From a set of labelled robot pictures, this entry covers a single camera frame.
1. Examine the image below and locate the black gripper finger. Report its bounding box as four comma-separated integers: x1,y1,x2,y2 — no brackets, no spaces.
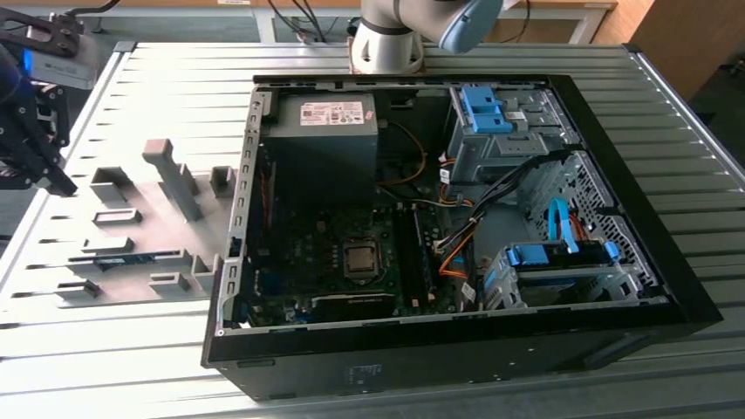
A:
0,126,36,192
11,85,80,197

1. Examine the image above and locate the blue RAM stick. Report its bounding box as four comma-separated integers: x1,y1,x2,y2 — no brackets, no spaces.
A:
67,250,183,267

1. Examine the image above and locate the black RAM slot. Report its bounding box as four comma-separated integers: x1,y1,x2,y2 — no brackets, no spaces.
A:
392,203,418,306

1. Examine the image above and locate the grey parts rack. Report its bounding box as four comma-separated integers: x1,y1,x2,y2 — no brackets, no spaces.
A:
51,138,240,309

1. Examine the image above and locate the grey power supply unit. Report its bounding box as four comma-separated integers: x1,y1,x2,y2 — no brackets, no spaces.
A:
264,92,380,210

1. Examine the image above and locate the green motherboard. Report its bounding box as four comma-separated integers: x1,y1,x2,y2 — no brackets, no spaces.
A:
249,203,466,326

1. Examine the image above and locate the metal CPU socket cover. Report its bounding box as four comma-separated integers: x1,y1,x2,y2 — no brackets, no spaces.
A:
339,235,385,285

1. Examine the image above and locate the silver CPU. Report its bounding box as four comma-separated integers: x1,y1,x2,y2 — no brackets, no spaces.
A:
347,248,377,274

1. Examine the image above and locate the black graphics card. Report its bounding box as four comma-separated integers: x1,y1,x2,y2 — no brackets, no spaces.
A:
309,292,397,319

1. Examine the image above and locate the blue plastic drive carrier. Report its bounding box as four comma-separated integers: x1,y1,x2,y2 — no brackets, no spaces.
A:
458,86,514,134

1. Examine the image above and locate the black PC case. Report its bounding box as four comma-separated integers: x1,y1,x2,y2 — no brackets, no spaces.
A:
200,72,725,402

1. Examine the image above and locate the metal drive cage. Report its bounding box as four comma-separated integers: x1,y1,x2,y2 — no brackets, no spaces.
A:
446,85,584,184

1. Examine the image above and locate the hard disk in blue carrier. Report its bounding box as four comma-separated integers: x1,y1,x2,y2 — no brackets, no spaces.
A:
504,241,618,268

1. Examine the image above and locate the wooden cabinet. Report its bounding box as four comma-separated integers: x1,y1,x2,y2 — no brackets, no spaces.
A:
593,0,745,101

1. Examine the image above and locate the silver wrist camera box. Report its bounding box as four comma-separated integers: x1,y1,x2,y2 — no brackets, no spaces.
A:
25,50,97,91

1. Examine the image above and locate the yellow wire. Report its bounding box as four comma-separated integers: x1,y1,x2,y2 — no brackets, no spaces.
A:
377,121,429,187

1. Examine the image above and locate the orange wire bundle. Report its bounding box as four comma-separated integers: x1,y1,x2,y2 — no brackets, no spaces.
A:
438,237,476,278

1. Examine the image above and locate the black wire bundle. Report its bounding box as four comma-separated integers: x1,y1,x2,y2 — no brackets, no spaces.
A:
433,150,569,254

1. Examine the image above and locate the blue flat data cable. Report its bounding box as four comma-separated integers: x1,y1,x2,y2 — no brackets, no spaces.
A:
548,198,581,254

